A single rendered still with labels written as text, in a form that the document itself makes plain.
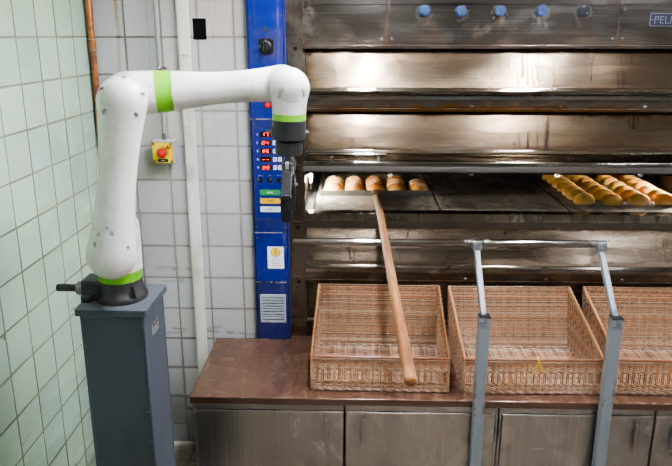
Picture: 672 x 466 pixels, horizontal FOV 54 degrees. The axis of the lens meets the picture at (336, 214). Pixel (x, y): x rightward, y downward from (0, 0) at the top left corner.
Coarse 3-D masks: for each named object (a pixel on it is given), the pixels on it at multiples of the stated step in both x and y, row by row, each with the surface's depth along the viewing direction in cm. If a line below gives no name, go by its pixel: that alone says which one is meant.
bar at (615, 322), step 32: (480, 256) 255; (480, 288) 248; (608, 288) 247; (480, 320) 240; (608, 320) 243; (480, 352) 244; (608, 352) 243; (480, 384) 247; (608, 384) 246; (480, 416) 251; (608, 416) 249; (480, 448) 254
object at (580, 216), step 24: (312, 216) 294; (336, 216) 294; (360, 216) 294; (384, 216) 293; (408, 216) 293; (432, 216) 293; (456, 216) 292; (480, 216) 292; (504, 216) 292; (528, 216) 291; (552, 216) 291; (576, 216) 291; (600, 216) 290; (624, 216) 290; (648, 216) 290
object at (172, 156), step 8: (152, 144) 280; (160, 144) 280; (168, 144) 280; (176, 144) 284; (152, 152) 281; (168, 152) 281; (176, 152) 285; (152, 160) 282; (160, 160) 282; (168, 160) 282; (176, 160) 285
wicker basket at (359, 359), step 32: (320, 288) 300; (352, 288) 299; (384, 288) 299; (416, 288) 297; (320, 320) 300; (352, 320) 300; (384, 320) 299; (416, 320) 298; (320, 352) 291; (352, 352) 291; (384, 352) 292; (416, 352) 292; (448, 352) 259; (320, 384) 262; (352, 384) 261; (384, 384) 260; (416, 384) 260; (448, 384) 259
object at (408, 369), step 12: (384, 228) 261; (384, 240) 246; (384, 252) 234; (396, 288) 201; (396, 300) 192; (396, 312) 184; (396, 324) 178; (408, 348) 164; (408, 360) 157; (408, 372) 152; (408, 384) 151
